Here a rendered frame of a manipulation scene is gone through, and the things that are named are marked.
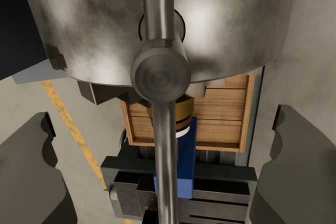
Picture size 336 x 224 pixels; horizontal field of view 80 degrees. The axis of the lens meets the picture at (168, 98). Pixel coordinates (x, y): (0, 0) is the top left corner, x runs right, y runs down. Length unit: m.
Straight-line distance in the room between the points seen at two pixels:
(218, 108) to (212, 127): 0.07
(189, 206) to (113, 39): 0.66
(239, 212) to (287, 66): 1.07
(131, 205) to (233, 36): 0.72
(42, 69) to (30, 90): 1.28
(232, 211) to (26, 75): 0.89
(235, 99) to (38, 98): 1.87
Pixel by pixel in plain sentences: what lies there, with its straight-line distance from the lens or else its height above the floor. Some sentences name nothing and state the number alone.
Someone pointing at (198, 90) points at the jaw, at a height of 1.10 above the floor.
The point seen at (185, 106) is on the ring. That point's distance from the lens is 0.32.
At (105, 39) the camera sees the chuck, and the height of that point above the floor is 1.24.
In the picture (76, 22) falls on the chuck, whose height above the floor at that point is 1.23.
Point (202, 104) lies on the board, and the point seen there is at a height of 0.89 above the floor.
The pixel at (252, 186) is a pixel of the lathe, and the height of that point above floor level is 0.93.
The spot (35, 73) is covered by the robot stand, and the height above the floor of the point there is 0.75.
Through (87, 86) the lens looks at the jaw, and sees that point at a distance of 0.24.
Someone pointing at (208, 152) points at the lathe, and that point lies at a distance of 0.72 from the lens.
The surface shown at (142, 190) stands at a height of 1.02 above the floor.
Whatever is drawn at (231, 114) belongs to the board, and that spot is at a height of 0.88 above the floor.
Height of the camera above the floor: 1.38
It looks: 60 degrees down
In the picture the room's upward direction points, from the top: 161 degrees counter-clockwise
